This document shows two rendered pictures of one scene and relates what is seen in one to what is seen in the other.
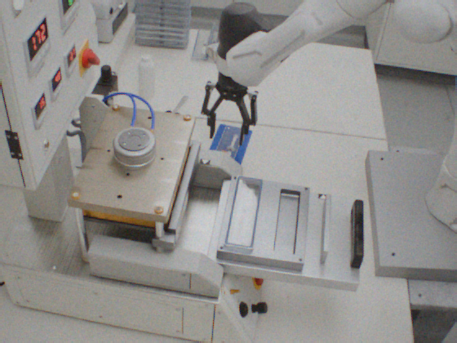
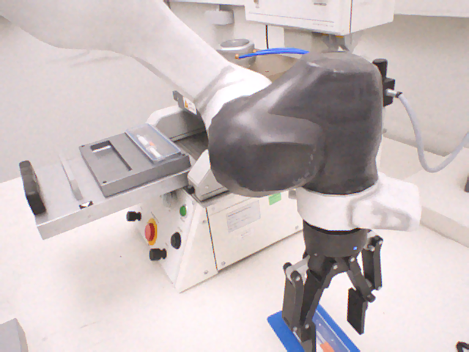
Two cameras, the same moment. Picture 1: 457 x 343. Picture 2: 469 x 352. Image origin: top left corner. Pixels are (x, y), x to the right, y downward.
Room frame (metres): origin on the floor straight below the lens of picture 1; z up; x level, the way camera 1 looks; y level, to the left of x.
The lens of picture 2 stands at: (1.45, -0.27, 1.31)
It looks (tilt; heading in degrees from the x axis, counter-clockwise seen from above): 31 degrees down; 150
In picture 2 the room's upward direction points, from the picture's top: 8 degrees counter-clockwise
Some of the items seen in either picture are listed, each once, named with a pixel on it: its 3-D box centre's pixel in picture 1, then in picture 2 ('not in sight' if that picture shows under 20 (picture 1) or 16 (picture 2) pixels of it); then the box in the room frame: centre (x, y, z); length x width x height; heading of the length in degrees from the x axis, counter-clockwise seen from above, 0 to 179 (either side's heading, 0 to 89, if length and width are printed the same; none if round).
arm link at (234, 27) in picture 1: (255, 34); (293, 127); (1.18, -0.03, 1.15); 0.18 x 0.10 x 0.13; 60
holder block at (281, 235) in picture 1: (265, 220); (132, 155); (0.76, -0.08, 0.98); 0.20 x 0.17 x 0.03; 175
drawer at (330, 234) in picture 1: (288, 228); (110, 169); (0.76, -0.13, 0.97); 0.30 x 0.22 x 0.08; 85
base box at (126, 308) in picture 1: (146, 239); (249, 179); (0.80, 0.17, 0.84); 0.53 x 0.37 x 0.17; 85
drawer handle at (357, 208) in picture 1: (357, 232); (31, 185); (0.75, -0.27, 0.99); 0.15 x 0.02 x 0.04; 175
